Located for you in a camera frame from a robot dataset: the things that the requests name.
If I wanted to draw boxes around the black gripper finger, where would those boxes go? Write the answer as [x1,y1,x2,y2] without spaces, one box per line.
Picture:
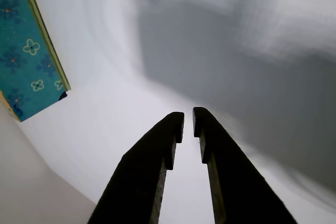
[87,112,185,224]
[193,106,296,224]

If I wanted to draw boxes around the floral yellow and teal box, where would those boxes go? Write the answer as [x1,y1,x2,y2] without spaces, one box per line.
[0,0,71,123]

